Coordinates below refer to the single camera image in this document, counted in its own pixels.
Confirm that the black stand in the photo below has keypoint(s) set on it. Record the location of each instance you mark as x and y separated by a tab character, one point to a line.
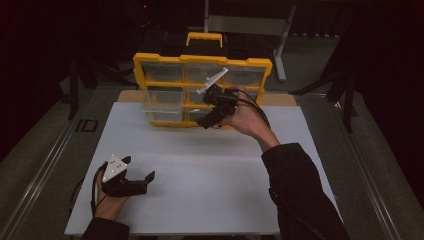
73	90
348	100

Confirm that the person's left hand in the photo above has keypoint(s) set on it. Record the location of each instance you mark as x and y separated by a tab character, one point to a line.
108	206

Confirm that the grey metal stand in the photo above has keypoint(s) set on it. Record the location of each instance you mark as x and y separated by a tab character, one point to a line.
246	25

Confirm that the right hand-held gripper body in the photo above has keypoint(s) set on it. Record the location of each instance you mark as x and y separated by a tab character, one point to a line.
223	103

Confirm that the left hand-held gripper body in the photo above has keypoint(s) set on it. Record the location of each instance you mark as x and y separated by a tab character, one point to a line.
114	168

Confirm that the person's right hand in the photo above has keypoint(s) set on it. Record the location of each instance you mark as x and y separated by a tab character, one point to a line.
251	121

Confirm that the yellow organizer cabinet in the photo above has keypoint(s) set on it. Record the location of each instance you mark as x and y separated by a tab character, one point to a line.
166	59

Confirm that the aluminium floor rail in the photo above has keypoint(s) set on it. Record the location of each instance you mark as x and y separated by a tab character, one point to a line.
40	176
363	170

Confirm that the set of clear plastic drawers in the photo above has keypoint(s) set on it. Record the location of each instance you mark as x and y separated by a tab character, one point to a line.
163	71

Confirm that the clear organizer drawer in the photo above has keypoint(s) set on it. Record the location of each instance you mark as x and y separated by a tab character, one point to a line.
163	100

